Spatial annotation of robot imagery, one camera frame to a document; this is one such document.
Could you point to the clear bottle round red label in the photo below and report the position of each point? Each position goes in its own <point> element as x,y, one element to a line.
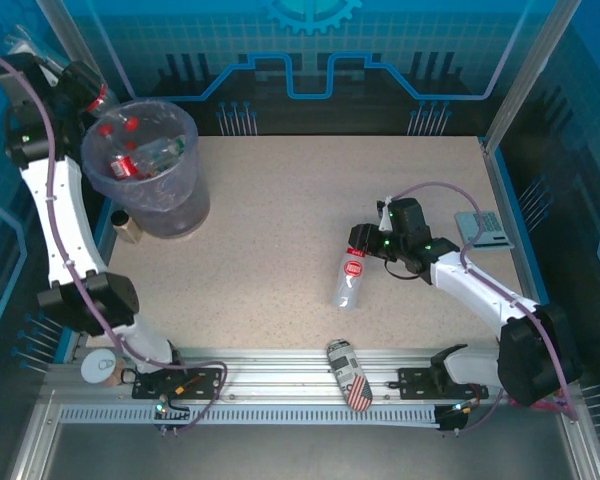
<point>350,280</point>

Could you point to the aluminium front rail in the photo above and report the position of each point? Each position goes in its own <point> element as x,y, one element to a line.
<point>280,370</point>

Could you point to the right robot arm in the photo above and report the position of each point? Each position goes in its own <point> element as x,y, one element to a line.
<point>475,285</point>

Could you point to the translucent plastic bin liner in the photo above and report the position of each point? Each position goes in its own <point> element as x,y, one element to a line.
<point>187,130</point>

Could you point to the aluminium frame post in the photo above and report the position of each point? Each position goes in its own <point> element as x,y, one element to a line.
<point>80,45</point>
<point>530,65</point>

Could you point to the grey waste bin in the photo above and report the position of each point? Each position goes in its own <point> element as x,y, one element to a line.
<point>175,215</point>

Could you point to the grey calculator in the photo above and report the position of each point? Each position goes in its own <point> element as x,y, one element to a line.
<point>482,230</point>

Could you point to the clear bottle with red cap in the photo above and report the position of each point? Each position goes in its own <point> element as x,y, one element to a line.
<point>131,123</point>
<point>105,130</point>

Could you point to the gold block with black cap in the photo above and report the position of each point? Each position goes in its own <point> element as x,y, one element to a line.
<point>128,230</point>

